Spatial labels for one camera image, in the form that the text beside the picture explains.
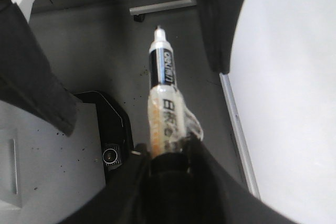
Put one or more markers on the white whiteboard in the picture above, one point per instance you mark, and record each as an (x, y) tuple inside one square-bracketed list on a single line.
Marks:
[(280, 93)]

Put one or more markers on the white black whiteboard marker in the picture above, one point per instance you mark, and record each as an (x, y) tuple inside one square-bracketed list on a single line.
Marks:
[(162, 66)]

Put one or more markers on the clear tape wrapping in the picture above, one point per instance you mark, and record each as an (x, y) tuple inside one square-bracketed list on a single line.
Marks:
[(193, 124)]

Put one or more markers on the grey whiteboard stand foot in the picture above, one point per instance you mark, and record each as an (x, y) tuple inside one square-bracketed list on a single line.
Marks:
[(139, 12)]

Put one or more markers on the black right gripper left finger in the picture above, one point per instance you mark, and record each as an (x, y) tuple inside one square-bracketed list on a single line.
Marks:
[(142, 160)]

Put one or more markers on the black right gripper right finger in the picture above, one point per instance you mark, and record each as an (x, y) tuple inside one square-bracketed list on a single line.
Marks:
[(195, 151)]

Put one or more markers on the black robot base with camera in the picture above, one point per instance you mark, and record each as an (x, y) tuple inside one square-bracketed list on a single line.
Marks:
[(114, 130)]

